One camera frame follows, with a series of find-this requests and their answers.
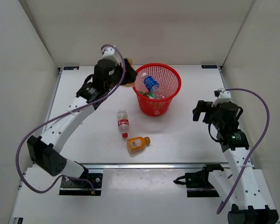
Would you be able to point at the red plastic mesh bin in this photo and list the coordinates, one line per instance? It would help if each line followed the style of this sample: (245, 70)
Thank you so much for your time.
(169, 80)

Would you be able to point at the green plastic soda bottle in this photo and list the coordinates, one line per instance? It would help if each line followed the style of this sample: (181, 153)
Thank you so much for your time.
(148, 95)

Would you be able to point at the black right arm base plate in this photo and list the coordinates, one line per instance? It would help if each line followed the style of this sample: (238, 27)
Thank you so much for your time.
(197, 183)

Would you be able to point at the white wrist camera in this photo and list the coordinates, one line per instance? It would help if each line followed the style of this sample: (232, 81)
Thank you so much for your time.
(222, 96)
(111, 54)

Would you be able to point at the aluminium table edge rail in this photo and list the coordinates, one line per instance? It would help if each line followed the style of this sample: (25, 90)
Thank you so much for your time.
(144, 165)

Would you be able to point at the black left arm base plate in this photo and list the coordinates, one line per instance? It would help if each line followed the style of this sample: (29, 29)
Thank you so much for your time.
(70, 187)

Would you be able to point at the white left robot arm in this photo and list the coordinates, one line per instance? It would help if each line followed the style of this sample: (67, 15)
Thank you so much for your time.
(45, 149)

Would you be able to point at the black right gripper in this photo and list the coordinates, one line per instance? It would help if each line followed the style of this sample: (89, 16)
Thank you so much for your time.
(202, 107)

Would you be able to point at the clear bottle red label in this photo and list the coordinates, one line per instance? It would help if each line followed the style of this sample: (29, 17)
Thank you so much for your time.
(123, 123)

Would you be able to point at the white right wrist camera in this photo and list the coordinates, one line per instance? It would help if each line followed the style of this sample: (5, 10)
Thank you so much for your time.
(222, 96)

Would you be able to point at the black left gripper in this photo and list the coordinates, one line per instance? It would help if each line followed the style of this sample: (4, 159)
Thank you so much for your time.
(130, 74)

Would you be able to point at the orange juice bottle upright-lying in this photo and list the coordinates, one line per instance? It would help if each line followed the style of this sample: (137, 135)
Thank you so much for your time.
(130, 74)

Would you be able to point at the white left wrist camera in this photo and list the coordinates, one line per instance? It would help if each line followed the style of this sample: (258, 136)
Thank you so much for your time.
(111, 54)

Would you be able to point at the orange juice bottle barcode label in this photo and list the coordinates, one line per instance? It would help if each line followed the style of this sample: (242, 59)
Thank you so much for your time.
(137, 143)

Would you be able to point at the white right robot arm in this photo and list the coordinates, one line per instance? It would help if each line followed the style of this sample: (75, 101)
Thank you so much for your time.
(240, 191)

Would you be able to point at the clear bottle blue label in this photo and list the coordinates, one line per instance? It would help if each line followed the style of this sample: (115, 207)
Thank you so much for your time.
(154, 87)

